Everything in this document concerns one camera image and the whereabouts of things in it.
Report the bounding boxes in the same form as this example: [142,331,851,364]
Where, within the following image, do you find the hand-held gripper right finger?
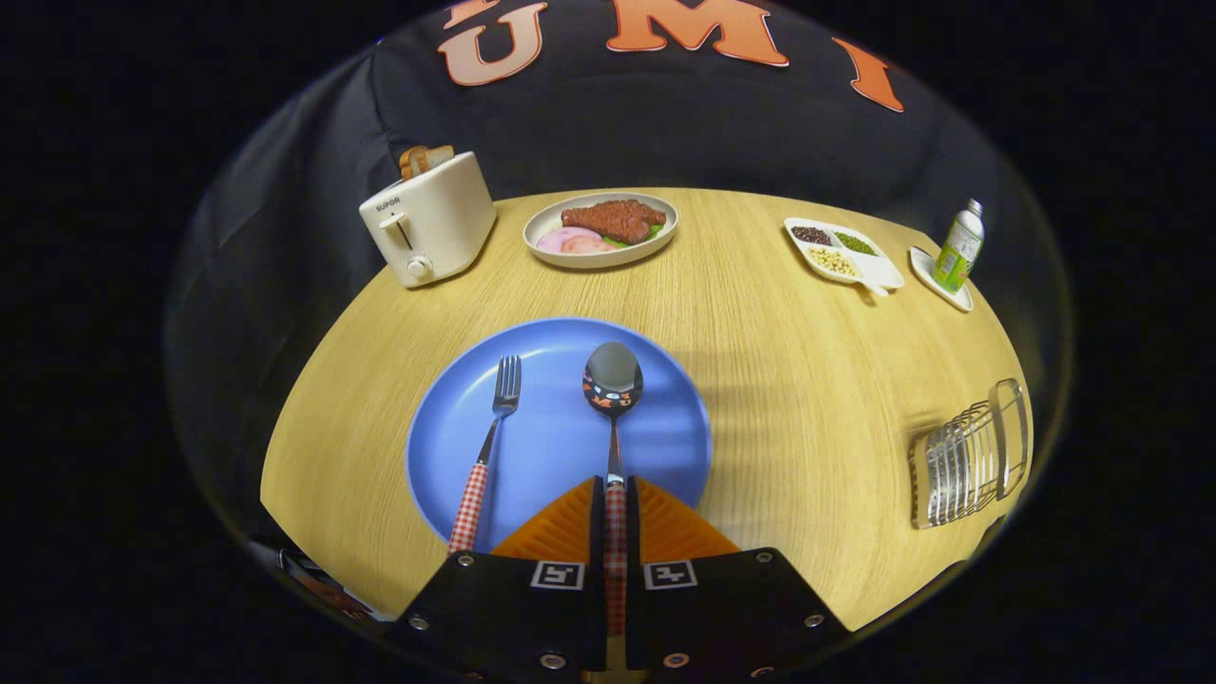
[624,475,851,680]

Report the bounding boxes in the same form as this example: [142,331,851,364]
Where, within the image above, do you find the fork with red checked handle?
[447,355,523,555]

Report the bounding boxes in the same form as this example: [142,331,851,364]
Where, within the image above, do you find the white divided dish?
[784,218,905,297]

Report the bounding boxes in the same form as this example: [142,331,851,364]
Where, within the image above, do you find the blue plate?
[406,317,713,555]

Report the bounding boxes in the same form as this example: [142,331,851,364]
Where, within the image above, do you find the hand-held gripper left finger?
[385,475,609,680]

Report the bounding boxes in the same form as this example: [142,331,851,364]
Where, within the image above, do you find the white toaster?
[359,150,498,290]

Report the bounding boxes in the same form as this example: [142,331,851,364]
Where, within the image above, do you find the brown steak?
[560,199,667,245]

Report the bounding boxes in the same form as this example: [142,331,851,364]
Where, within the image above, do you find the spoon with red checked handle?
[582,342,645,637]

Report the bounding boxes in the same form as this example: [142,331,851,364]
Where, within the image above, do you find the beige food plate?
[522,192,680,270]

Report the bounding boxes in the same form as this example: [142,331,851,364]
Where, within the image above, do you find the pink ham slices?
[537,226,618,255]

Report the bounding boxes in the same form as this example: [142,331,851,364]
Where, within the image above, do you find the small white tray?
[909,246,975,314]

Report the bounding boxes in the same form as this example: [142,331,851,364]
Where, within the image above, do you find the metal wire cutlery rack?
[909,378,1030,530]

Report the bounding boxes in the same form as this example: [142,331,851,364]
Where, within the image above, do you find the green label bottle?
[932,199,985,294]

